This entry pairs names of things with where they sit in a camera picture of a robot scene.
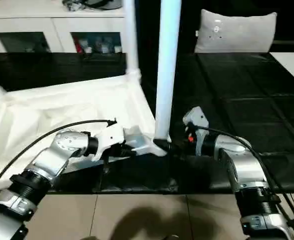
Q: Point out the white plastic table top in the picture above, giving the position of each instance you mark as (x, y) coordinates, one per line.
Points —
(52, 110)

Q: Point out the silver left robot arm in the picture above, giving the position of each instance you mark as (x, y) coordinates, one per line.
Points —
(47, 165)

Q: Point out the black work mat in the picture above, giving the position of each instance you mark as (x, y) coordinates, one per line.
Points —
(236, 100)

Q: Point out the light grey pillow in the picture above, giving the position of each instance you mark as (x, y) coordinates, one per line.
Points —
(236, 32)

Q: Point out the white flat board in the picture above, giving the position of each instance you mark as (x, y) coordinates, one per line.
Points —
(291, 65)

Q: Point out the white glass-door cabinet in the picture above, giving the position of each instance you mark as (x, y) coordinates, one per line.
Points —
(52, 25)

